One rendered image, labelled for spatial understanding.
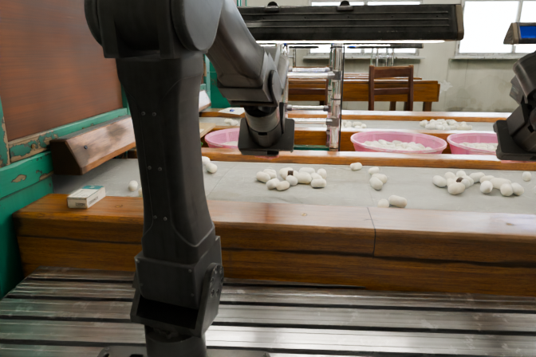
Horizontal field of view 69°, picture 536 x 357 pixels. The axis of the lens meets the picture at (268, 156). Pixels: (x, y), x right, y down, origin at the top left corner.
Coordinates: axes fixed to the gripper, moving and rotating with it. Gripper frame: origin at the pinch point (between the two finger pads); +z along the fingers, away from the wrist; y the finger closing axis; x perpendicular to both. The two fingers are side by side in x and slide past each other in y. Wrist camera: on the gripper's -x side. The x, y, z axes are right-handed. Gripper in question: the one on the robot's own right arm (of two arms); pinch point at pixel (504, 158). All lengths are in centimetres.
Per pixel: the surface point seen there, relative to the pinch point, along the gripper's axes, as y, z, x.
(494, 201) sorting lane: 1.4, 3.5, 7.6
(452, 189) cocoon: 8.7, 4.3, 5.2
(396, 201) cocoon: 21.2, -1.4, 10.1
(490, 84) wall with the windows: -223, 426, -311
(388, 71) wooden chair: -26, 201, -167
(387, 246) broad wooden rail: 25.5, -12.6, 20.8
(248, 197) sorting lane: 49, 1, 10
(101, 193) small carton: 74, -8, 13
